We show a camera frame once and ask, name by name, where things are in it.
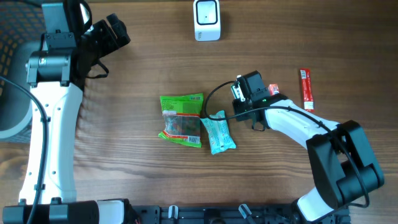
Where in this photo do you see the teal tissue packet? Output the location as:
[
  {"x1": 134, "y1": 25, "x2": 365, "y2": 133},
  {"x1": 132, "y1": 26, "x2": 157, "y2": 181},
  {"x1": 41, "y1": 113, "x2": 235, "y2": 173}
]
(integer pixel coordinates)
[{"x1": 200, "y1": 110, "x2": 236, "y2": 155}]

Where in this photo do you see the orange tissue packet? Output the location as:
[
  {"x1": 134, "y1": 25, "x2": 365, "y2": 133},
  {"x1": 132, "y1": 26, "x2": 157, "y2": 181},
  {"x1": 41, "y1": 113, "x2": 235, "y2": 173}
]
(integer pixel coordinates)
[{"x1": 268, "y1": 84, "x2": 279, "y2": 96}]

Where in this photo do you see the green gummy candy bag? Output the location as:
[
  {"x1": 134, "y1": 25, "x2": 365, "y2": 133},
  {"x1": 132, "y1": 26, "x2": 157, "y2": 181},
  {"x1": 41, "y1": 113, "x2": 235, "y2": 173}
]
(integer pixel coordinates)
[{"x1": 158, "y1": 93, "x2": 203, "y2": 147}]

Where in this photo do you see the red stick sachet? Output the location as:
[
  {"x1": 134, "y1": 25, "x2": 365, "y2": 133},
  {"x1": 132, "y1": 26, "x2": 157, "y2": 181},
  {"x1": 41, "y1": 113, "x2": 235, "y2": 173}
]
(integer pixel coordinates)
[{"x1": 300, "y1": 68, "x2": 314, "y2": 112}]

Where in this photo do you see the green small box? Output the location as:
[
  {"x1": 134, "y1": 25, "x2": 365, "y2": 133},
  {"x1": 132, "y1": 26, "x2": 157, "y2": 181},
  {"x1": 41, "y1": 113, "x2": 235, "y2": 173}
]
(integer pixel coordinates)
[{"x1": 231, "y1": 84, "x2": 241, "y2": 99}]

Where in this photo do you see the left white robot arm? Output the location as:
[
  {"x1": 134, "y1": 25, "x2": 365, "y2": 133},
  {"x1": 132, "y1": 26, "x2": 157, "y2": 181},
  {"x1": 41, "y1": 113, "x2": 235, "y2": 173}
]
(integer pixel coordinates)
[{"x1": 2, "y1": 1, "x2": 138, "y2": 223}]

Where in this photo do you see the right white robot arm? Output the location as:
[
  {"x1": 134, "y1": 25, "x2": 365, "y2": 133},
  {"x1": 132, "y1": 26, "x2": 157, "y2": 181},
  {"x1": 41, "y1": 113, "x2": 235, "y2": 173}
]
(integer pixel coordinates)
[{"x1": 231, "y1": 71, "x2": 384, "y2": 223}]

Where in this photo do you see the white barcode scanner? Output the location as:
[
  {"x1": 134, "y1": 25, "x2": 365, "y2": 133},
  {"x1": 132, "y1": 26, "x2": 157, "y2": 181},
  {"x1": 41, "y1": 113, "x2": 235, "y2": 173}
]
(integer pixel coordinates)
[{"x1": 193, "y1": 0, "x2": 221, "y2": 42}]

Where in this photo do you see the grey mesh shopping basket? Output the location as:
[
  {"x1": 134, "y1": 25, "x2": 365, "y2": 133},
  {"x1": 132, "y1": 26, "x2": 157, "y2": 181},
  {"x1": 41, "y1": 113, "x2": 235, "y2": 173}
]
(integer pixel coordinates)
[{"x1": 1, "y1": 0, "x2": 45, "y2": 143}]

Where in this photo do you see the left black cable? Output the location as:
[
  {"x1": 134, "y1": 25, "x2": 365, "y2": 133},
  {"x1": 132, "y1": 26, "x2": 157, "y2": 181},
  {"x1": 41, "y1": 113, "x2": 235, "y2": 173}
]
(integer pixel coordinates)
[{"x1": 0, "y1": 74, "x2": 52, "y2": 224}]

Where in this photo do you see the black mounting rail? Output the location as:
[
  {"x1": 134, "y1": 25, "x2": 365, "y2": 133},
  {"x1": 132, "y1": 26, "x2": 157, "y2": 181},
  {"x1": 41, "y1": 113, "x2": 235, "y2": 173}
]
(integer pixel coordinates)
[{"x1": 124, "y1": 202, "x2": 351, "y2": 224}]

